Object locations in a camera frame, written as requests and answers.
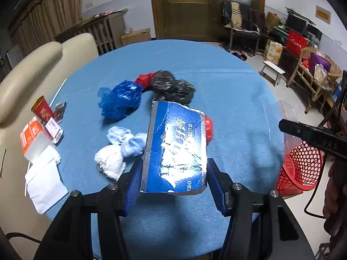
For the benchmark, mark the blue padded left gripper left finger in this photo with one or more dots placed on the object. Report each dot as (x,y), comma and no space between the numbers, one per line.
(115,201)

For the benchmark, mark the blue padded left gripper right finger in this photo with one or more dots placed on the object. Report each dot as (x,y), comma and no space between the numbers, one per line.
(233,200)

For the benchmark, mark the blue toothpaste box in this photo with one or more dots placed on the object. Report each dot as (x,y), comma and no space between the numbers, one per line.
(175,158)

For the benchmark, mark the person's right hand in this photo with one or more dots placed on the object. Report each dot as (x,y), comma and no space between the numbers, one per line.
(334,209)

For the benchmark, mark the white crumpled tissue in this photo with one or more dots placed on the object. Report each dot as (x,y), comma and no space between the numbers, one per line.
(110,161)

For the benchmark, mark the red mesh waste basket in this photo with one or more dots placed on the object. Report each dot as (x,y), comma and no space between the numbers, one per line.
(300,170)

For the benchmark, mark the white-blue crumpled bag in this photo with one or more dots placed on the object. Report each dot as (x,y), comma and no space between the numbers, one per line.
(131,144)

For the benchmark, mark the white flat napkin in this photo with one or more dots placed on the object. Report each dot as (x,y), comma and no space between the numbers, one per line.
(43,182)

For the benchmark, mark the rattan armchair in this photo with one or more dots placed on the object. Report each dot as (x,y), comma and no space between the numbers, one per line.
(316,87)

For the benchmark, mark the red plastic bag ball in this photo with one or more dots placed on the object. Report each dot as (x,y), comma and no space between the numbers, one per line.
(208,129)

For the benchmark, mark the purple bag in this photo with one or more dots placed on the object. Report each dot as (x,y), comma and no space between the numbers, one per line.
(317,59)

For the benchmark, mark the small white barcode box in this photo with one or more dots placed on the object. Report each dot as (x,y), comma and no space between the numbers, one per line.
(54,130)

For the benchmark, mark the white long straw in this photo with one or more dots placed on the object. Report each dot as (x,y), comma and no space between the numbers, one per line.
(50,105)

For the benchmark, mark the small white stool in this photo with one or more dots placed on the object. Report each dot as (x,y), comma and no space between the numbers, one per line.
(274,68)

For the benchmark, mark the blue plastic bag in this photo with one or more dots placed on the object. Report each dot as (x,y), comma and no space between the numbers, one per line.
(116,103)

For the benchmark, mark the blue round tablecloth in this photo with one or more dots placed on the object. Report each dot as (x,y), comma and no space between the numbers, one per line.
(246,140)

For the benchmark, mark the orange white carton box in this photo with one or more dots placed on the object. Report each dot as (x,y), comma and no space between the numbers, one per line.
(34,140)

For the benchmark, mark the dark snack wrapper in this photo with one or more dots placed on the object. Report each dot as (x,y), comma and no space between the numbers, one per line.
(59,111)

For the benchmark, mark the red gift bag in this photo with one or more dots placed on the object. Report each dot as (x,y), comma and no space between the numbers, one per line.
(295,43)

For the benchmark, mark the yellow white snack carton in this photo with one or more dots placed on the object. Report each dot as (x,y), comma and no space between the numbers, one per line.
(273,51)

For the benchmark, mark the red paper cup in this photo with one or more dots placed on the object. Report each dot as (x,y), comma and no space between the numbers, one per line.
(42,109)

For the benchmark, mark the black plastic bag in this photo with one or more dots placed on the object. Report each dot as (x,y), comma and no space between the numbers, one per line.
(170,89)

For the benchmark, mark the red plastic bag behind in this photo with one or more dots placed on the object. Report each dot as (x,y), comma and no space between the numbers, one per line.
(145,80)

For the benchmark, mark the pair of slippers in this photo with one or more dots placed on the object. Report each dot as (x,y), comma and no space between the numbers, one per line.
(242,55)

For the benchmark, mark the cream leather armchair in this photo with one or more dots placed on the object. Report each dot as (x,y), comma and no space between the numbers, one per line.
(41,73)

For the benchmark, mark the black metal armchair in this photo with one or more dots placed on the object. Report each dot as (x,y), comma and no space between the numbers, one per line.
(245,24)

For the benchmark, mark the cardboard box by radiator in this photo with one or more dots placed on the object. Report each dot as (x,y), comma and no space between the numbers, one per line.
(141,35)

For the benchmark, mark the radiator cover cabinet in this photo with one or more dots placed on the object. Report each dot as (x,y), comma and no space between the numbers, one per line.
(106,28)

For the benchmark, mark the wooden door with glass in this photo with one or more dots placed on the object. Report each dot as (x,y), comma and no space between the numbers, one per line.
(195,20)

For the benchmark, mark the beige curtain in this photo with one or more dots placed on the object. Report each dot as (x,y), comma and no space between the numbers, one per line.
(40,21)

